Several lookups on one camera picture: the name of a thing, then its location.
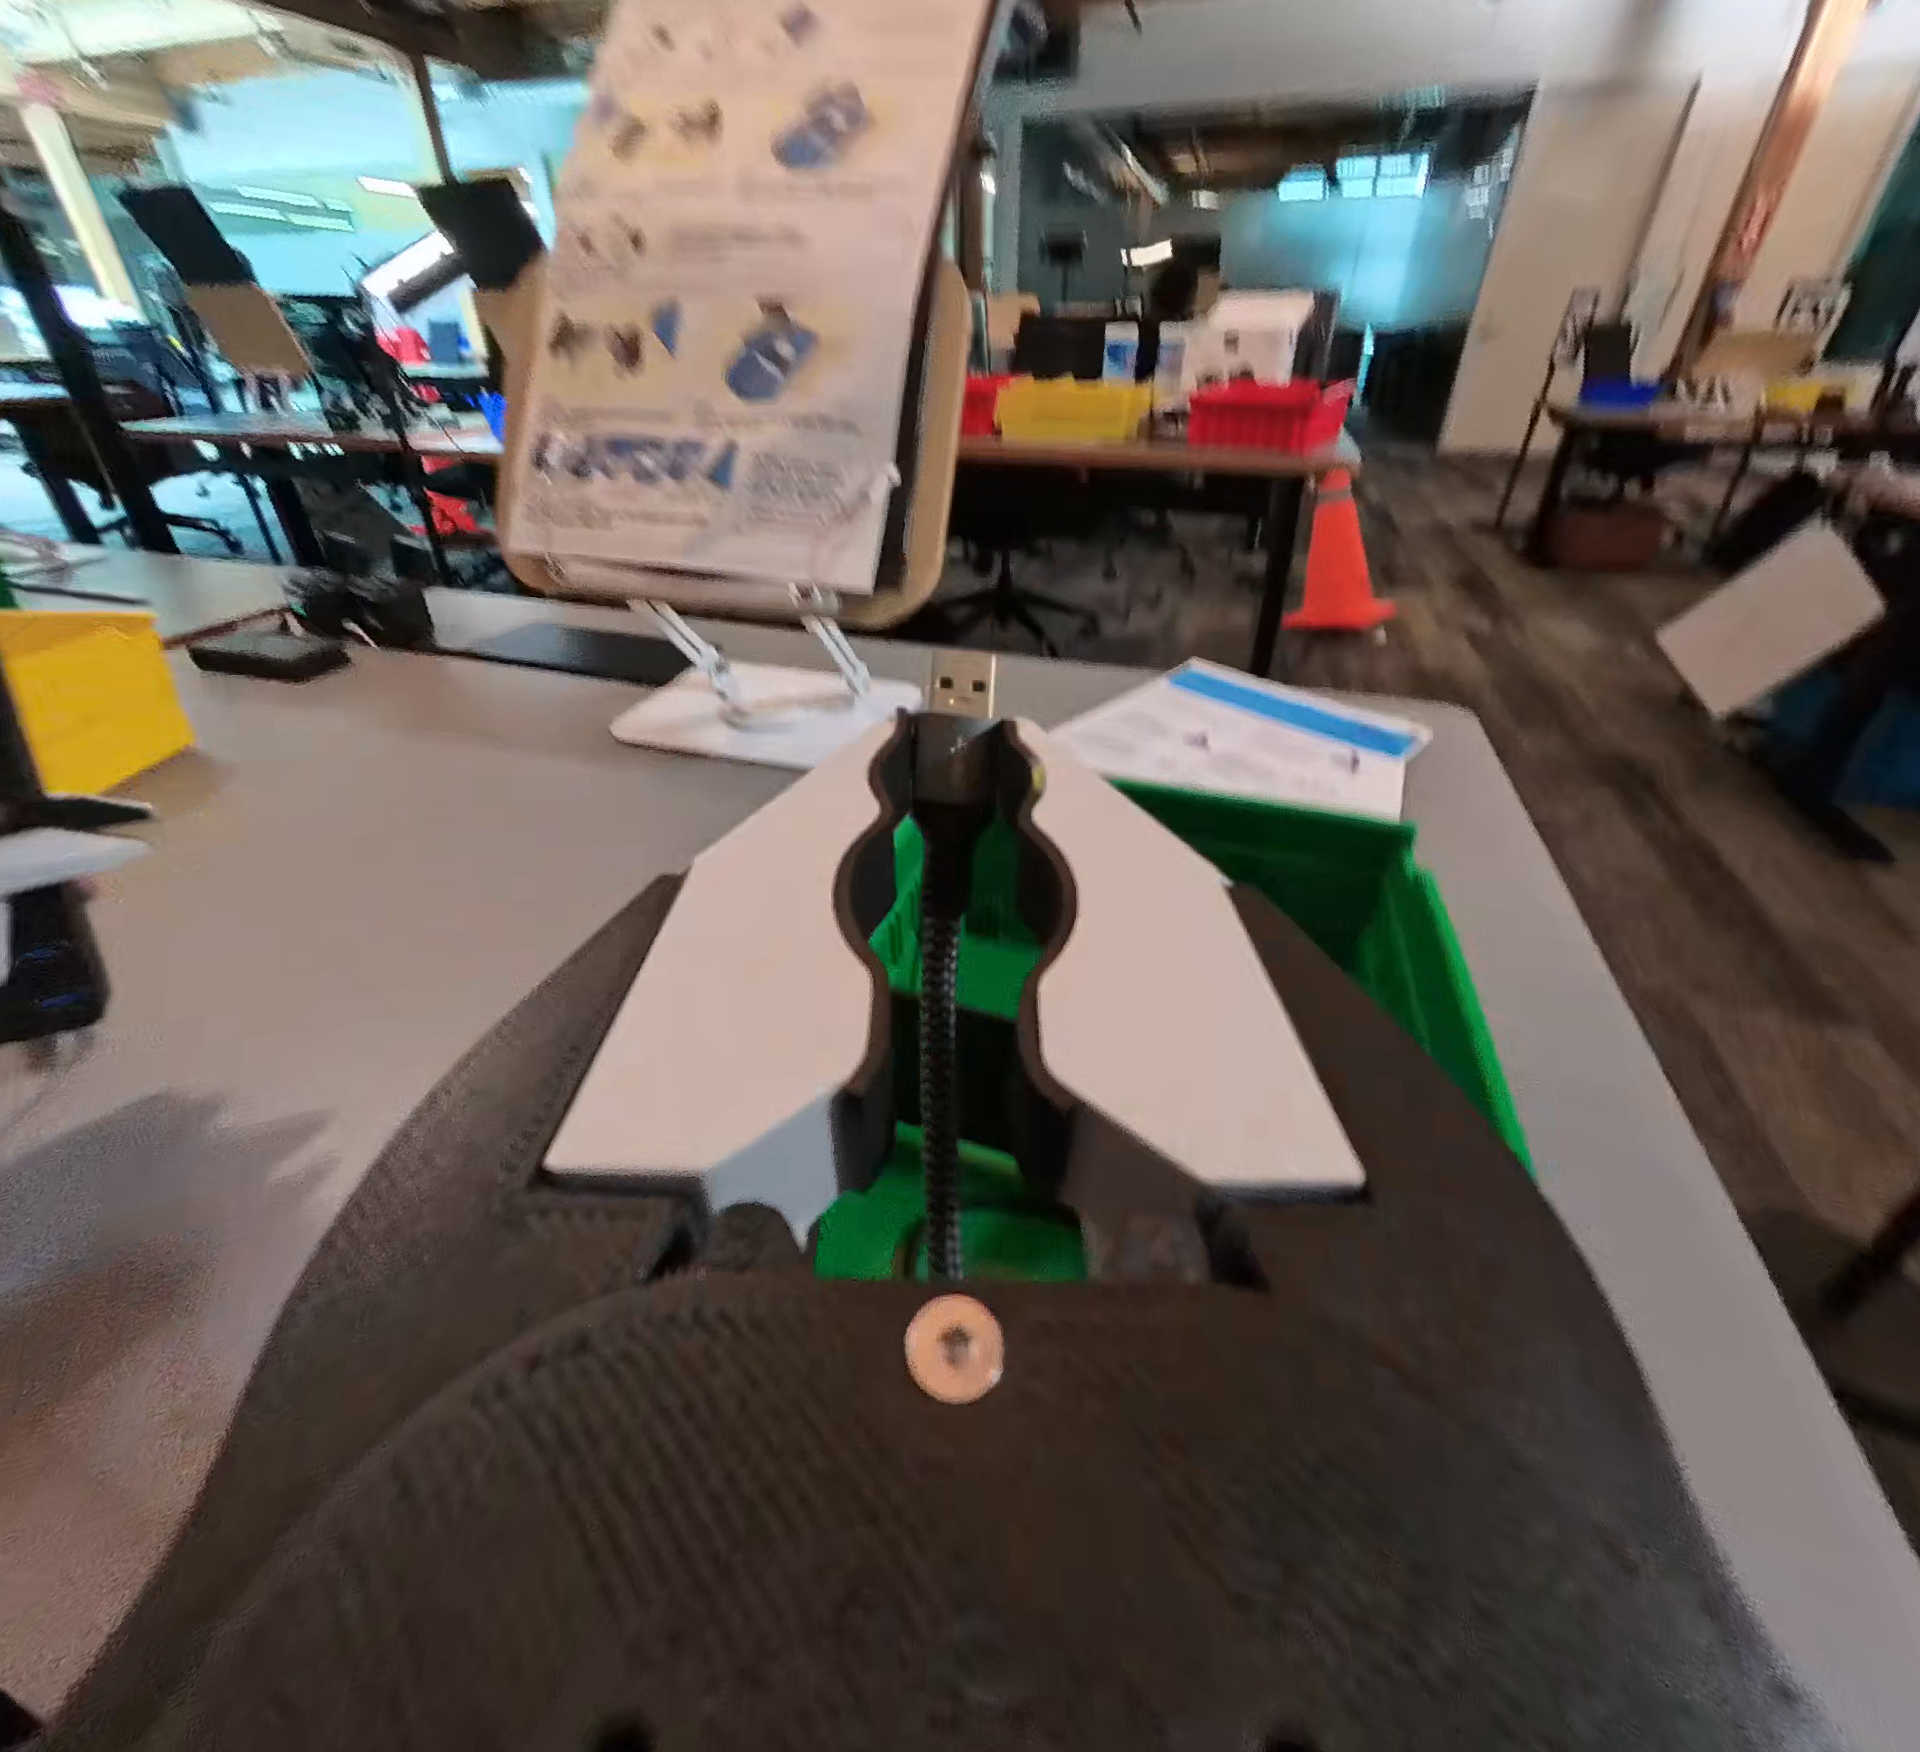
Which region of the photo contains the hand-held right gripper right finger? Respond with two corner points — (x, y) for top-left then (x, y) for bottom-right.
(1017, 719), (1369, 1237)

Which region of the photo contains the grey braided USB cable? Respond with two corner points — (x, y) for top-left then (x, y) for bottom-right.
(897, 650), (1004, 1281)

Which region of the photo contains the flat black device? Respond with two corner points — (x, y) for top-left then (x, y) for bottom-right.
(191, 634), (355, 683)

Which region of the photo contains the yellow plastic bin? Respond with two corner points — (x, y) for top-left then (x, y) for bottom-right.
(996, 376), (1153, 445)
(0, 609), (198, 797)

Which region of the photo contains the printed instruction sheet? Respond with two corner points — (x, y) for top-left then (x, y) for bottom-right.
(503, 0), (1004, 592)

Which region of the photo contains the orange floor cone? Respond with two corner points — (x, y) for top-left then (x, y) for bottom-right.
(1282, 471), (1398, 631)

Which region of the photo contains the tan board with black panel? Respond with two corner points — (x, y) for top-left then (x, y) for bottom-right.
(417, 177), (549, 298)
(119, 184), (308, 376)

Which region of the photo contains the green plastic bin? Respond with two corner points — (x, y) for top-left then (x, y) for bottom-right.
(817, 777), (1532, 1281)

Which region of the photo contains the white cardboard box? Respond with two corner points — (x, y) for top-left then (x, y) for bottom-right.
(1197, 289), (1324, 391)

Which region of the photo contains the light grey desk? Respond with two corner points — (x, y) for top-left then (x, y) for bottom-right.
(0, 552), (1920, 1752)

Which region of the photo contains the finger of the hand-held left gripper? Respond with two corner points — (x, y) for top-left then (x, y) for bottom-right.
(0, 792), (155, 901)

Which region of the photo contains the black USB hub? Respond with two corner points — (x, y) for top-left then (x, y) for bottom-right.
(0, 882), (110, 1046)

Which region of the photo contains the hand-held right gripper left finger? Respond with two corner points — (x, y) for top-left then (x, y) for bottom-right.
(540, 715), (905, 1237)

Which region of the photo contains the LED lamp bar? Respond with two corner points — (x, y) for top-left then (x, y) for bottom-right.
(358, 239), (467, 316)

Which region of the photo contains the white flat panel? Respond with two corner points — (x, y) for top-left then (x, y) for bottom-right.
(1657, 522), (1889, 721)

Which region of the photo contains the wooden background table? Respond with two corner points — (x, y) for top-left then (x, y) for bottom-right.
(951, 431), (1364, 677)

